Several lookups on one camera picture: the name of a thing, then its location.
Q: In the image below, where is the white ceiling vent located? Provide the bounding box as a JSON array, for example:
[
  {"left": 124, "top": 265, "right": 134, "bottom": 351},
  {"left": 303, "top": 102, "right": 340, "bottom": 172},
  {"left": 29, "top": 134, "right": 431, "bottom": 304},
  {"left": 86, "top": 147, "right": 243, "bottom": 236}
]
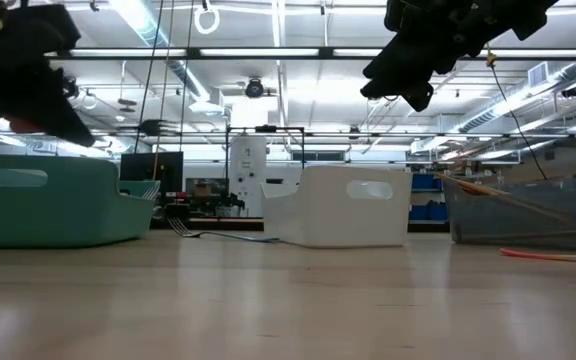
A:
[{"left": 527, "top": 61, "right": 550, "bottom": 89}]

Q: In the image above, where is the white cabinet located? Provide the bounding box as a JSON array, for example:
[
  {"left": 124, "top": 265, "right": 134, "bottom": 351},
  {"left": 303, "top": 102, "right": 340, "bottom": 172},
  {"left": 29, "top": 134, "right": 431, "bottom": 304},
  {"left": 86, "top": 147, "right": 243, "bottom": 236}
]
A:
[{"left": 227, "top": 135, "right": 269, "bottom": 219}]

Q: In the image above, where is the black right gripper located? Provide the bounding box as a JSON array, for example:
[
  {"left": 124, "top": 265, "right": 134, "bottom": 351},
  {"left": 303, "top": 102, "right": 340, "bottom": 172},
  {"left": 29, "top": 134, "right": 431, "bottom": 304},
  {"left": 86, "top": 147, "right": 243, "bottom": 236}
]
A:
[{"left": 360, "top": 0, "right": 514, "bottom": 114}]

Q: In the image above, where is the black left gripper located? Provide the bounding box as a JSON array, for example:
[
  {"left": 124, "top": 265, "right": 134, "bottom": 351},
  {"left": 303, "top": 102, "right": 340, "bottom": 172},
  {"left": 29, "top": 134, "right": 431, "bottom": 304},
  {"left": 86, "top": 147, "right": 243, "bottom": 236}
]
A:
[{"left": 0, "top": 0, "right": 97, "bottom": 149}]

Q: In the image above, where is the black monitor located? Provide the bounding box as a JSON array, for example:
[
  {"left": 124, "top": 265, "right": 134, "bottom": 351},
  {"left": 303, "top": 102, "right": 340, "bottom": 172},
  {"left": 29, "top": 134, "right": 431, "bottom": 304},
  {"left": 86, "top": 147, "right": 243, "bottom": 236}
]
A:
[{"left": 119, "top": 151, "right": 185, "bottom": 197}]

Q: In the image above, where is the white plastic bin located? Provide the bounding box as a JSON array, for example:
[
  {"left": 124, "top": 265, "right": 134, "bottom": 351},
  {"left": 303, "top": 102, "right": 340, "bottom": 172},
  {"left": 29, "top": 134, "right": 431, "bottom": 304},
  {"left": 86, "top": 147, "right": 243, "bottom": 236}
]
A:
[{"left": 260, "top": 165, "right": 414, "bottom": 250}]

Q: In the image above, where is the gold spoon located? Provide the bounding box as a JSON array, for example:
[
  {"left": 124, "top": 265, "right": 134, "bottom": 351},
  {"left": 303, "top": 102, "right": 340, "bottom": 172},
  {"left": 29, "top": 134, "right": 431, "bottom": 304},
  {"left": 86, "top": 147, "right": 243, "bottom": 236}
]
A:
[{"left": 460, "top": 180, "right": 576, "bottom": 236}]

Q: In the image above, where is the black aluminium rig frame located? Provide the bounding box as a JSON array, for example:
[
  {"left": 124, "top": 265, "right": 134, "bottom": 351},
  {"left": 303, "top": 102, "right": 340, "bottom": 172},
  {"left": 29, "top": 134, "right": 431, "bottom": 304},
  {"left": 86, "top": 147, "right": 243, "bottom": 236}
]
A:
[{"left": 150, "top": 216, "right": 452, "bottom": 234}]

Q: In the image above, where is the round black ceiling fixture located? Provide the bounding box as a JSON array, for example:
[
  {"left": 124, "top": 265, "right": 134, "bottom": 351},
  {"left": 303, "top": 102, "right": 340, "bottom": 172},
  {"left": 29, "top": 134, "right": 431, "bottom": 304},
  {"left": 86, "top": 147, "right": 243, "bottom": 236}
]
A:
[{"left": 244, "top": 77, "right": 267, "bottom": 100}]

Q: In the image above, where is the white hanging ring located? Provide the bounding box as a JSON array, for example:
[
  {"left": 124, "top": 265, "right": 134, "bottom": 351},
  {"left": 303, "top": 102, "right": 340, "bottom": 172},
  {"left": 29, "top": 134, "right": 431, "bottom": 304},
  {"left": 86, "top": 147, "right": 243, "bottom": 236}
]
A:
[{"left": 193, "top": 3, "right": 221, "bottom": 36}]

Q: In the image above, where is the grey translucent plastic bin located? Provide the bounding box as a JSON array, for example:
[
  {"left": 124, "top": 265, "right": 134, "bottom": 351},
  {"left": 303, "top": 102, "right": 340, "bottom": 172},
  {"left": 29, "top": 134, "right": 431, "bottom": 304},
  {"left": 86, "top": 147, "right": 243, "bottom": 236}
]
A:
[{"left": 440, "top": 172, "right": 576, "bottom": 254}]

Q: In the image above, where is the black hanging cable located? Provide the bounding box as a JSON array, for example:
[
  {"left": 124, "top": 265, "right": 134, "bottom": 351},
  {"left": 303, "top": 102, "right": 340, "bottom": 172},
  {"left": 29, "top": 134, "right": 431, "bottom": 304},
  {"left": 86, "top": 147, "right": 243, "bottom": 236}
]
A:
[
  {"left": 178, "top": 0, "right": 194, "bottom": 151},
  {"left": 134, "top": 0, "right": 165, "bottom": 154}
]

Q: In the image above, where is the teal plastic bin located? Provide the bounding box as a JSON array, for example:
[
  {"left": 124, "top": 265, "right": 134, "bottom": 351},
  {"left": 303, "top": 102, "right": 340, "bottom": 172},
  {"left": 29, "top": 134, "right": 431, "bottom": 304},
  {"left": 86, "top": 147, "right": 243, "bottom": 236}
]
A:
[{"left": 0, "top": 153, "right": 162, "bottom": 250}]

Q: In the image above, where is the silver air duct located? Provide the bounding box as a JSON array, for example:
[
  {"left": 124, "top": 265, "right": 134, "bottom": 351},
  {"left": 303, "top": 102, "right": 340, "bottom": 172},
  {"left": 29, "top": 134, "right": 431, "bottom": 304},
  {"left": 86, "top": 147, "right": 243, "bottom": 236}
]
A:
[
  {"left": 117, "top": 0, "right": 209, "bottom": 101},
  {"left": 457, "top": 59, "right": 576, "bottom": 134}
]

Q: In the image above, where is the black overhead beam with lights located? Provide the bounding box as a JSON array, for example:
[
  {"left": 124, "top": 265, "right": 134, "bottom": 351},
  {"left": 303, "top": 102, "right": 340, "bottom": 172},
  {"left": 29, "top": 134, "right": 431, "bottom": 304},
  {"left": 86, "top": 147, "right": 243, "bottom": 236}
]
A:
[{"left": 45, "top": 46, "right": 576, "bottom": 62}]

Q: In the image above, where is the blue storage bin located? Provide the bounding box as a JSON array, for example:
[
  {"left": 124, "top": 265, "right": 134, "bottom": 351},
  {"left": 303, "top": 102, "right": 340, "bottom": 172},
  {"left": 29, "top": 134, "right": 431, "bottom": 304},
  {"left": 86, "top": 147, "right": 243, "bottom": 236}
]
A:
[
  {"left": 409, "top": 201, "right": 450, "bottom": 222},
  {"left": 411, "top": 173, "right": 443, "bottom": 192}
]

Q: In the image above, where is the orange-handled silver fork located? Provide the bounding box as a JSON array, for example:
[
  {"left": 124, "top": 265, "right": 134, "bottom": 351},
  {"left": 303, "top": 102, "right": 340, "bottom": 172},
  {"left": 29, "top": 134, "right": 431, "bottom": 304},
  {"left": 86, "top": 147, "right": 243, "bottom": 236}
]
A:
[{"left": 499, "top": 247, "right": 576, "bottom": 265}]

